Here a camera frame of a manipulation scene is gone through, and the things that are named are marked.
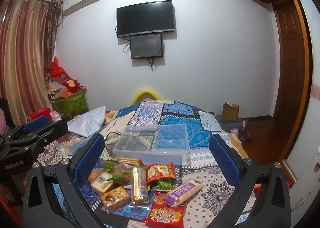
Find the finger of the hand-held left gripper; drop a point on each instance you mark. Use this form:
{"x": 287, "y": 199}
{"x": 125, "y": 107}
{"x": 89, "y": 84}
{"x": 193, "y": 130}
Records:
{"x": 53, "y": 128}
{"x": 37, "y": 122}

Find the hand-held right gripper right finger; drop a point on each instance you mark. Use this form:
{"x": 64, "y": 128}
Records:
{"x": 222, "y": 163}

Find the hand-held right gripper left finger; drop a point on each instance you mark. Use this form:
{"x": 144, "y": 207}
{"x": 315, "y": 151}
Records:
{"x": 90, "y": 158}

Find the green snack packet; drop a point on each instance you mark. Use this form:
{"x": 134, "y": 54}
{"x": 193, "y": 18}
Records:
{"x": 108, "y": 164}

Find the brown shredded snack packet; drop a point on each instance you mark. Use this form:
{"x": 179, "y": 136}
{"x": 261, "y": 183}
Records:
{"x": 120, "y": 169}

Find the brown nut candy packet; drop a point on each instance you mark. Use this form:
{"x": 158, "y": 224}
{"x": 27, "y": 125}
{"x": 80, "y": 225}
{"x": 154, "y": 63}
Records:
{"x": 116, "y": 198}

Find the gold striped biscuit packet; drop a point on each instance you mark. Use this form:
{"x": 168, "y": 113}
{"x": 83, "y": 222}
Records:
{"x": 138, "y": 185}

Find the green pea packet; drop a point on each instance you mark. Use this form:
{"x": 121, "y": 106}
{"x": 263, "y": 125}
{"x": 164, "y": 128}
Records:
{"x": 163, "y": 185}

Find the small red peanut packet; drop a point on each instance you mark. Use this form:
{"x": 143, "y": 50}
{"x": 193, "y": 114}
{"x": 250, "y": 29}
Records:
{"x": 160, "y": 170}

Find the clear plastic storage container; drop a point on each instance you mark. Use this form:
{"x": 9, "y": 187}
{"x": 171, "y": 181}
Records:
{"x": 152, "y": 143}

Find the large red snack packet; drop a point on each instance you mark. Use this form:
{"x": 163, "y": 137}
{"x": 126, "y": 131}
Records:
{"x": 165, "y": 215}

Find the red box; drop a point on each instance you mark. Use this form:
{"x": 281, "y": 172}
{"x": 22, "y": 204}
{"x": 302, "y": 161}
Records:
{"x": 38, "y": 113}

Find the pink plush toy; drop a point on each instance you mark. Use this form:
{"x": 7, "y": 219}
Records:
{"x": 55, "y": 116}

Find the orange snack packet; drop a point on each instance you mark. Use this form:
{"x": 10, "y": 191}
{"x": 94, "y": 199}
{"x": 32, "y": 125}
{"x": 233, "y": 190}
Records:
{"x": 95, "y": 174}

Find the yellow white snack packet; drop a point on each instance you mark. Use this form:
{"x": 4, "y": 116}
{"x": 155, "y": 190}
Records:
{"x": 101, "y": 181}

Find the green fabric storage box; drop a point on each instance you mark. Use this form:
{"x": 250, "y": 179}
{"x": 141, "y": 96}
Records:
{"x": 75, "y": 103}

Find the white plastic bag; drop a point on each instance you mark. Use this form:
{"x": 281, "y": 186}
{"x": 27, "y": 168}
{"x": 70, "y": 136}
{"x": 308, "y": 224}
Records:
{"x": 87, "y": 120}

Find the clear biscuit packet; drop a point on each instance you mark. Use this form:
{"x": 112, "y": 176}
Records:
{"x": 128, "y": 161}

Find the dark clothes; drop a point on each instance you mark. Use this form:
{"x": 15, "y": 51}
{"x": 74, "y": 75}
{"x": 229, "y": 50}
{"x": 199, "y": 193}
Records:
{"x": 243, "y": 128}

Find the purple label cracker packet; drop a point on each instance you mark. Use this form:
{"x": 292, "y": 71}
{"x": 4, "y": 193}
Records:
{"x": 183, "y": 190}

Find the brown paper bag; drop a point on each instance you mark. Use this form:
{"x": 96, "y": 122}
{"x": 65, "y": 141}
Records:
{"x": 230, "y": 113}

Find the patchwork blanket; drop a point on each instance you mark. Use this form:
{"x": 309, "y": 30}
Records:
{"x": 175, "y": 115}

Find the striped brown curtain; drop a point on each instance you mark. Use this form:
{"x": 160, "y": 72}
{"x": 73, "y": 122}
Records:
{"x": 22, "y": 55}

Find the yellow hoop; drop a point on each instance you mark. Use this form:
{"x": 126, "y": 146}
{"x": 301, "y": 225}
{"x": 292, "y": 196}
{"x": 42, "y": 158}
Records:
{"x": 136, "y": 94}

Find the white cabinet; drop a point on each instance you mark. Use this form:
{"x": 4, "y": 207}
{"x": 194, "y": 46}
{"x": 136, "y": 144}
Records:
{"x": 305, "y": 175}

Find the wooden door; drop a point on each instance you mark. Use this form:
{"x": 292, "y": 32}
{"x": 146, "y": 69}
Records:
{"x": 290, "y": 63}

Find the small black wall monitor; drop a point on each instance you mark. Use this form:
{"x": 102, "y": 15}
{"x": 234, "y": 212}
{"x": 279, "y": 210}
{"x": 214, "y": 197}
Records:
{"x": 146, "y": 47}

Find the large black wall television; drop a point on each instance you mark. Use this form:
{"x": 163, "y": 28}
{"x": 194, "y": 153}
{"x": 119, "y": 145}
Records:
{"x": 145, "y": 18}

